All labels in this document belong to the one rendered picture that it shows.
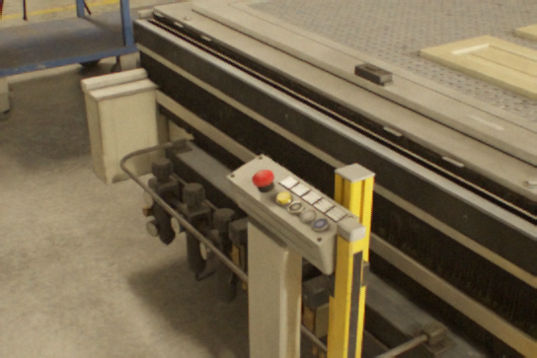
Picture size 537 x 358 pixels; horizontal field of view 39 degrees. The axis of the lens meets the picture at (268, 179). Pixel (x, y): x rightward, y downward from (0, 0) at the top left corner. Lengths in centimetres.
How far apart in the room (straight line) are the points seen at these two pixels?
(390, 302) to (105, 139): 127
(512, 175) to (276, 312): 54
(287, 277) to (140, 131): 141
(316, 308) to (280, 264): 41
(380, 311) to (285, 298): 37
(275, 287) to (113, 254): 154
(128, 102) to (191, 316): 75
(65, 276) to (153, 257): 32
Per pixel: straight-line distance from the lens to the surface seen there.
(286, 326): 143
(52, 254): 292
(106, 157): 266
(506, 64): 209
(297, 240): 126
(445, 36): 235
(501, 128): 172
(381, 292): 176
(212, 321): 250
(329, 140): 183
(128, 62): 426
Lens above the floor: 153
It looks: 27 degrees down
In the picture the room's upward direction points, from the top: straight up
